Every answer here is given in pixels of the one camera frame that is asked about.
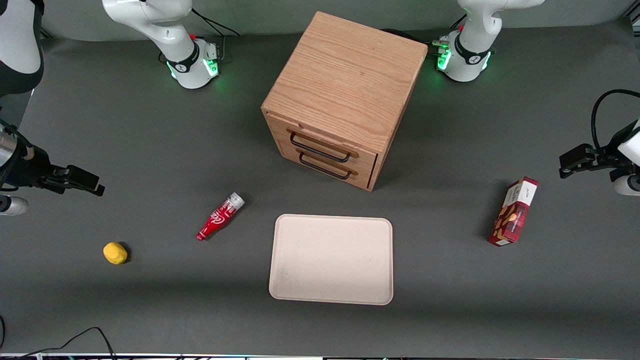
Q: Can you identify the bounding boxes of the beige plastic tray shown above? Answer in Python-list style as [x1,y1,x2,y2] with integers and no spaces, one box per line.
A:
[268,214,394,306]

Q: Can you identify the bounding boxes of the red cookie box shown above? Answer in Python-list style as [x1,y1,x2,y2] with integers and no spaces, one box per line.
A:
[488,176,540,247]

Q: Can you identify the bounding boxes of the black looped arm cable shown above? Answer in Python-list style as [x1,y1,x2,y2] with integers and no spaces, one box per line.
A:
[590,89,640,152]

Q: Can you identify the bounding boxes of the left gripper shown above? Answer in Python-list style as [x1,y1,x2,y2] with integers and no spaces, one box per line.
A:
[558,120,640,180]

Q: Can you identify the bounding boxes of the yellow lemon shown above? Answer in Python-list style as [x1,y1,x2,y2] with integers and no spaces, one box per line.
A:
[103,242,129,265]

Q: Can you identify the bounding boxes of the long black floor cable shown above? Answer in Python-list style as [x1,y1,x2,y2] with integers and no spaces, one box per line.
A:
[0,326,119,360]

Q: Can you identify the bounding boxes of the wooden drawer cabinet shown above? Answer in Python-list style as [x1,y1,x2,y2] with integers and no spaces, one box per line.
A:
[261,11,429,192]

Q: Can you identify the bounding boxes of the red cola bottle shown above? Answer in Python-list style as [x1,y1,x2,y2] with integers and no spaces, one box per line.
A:
[195,192,246,242]

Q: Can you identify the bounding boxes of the black right arm base cable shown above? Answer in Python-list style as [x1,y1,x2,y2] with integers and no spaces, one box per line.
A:
[191,7,241,38]

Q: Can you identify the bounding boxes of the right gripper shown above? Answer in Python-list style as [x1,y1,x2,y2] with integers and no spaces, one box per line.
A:
[0,131,106,197]

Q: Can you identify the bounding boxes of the black left arm base cable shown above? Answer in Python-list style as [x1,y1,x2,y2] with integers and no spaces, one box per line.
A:
[380,14,469,47]

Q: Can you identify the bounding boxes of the black arm base cable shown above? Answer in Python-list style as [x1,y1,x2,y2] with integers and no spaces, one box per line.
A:
[380,14,469,47]
[191,7,241,38]

